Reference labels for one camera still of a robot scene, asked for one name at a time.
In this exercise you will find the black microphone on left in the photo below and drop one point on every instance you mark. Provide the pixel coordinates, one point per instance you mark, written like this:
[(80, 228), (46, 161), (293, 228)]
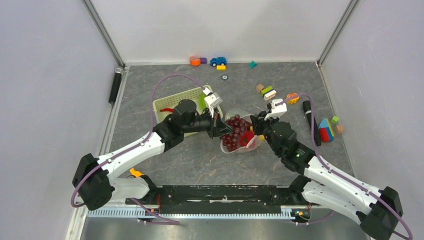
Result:
[(116, 83)]

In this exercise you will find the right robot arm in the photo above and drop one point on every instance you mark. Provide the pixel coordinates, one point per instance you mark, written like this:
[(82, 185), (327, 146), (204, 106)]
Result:
[(377, 211)]

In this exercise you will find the yellow rectangular block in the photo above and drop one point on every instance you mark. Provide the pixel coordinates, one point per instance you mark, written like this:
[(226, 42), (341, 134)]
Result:
[(221, 67)]

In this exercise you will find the small green cube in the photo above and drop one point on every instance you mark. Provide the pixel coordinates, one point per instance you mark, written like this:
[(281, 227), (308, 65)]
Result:
[(334, 120)]

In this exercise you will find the purple grape bunch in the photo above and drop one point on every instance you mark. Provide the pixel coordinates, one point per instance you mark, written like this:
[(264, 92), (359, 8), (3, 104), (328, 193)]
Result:
[(230, 142)]

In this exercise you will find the red chili pepper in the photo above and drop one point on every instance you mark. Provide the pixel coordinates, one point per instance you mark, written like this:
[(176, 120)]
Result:
[(167, 110)]

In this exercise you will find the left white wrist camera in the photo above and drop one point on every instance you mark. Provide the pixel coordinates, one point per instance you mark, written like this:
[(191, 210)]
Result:
[(212, 101)]

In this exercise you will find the small tan cube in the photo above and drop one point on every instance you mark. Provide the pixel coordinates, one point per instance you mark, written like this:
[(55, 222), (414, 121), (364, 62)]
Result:
[(339, 129)]

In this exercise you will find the black base bar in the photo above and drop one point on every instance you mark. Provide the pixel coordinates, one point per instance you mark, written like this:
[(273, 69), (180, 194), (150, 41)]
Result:
[(223, 199)]

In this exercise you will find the brown wooden cube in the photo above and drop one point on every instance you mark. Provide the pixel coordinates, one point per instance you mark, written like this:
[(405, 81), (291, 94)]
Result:
[(259, 88)]

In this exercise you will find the teal triangular block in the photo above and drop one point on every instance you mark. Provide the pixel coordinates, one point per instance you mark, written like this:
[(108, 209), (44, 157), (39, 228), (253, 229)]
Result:
[(252, 64)]

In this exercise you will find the green blue white brick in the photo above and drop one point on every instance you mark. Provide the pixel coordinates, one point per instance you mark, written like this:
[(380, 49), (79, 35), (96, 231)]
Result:
[(268, 93)]

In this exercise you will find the blue toy car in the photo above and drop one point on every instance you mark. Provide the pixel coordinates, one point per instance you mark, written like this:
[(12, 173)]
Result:
[(218, 61)]

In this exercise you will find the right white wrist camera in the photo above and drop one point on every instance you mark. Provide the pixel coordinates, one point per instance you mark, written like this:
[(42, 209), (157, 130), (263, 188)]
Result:
[(276, 108)]

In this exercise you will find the yellow orange toy figure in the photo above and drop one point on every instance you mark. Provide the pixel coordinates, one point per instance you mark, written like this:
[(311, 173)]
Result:
[(292, 98)]

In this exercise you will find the pale green plastic basket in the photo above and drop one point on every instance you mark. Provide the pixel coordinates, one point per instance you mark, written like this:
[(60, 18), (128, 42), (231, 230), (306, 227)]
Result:
[(169, 99)]

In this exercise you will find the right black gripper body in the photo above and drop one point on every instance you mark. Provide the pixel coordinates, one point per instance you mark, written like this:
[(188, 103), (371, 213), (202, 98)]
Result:
[(263, 127)]

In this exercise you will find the clear dotted zip bag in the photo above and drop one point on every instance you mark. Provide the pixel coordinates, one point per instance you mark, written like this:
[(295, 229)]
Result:
[(255, 142)]

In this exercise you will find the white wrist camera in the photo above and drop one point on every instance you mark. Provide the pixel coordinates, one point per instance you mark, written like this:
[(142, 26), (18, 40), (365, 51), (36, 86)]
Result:
[(212, 101), (276, 108)]

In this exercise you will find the multicolour brick stack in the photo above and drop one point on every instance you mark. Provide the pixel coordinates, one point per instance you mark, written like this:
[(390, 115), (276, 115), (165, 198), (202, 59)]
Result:
[(325, 131)]

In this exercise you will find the red tomato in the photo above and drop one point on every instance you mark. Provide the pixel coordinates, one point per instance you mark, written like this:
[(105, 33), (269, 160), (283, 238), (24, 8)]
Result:
[(245, 138)]

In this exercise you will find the green leaf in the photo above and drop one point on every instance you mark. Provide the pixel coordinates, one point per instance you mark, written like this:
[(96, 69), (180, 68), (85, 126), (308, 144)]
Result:
[(201, 102)]

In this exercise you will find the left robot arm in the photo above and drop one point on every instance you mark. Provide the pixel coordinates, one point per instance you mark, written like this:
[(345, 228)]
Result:
[(98, 180)]

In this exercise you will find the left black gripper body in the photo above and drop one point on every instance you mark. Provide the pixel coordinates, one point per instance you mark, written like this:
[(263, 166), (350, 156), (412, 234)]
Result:
[(206, 123)]

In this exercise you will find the orange round block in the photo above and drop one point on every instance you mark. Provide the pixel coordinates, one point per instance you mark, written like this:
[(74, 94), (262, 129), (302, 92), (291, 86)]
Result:
[(195, 61)]

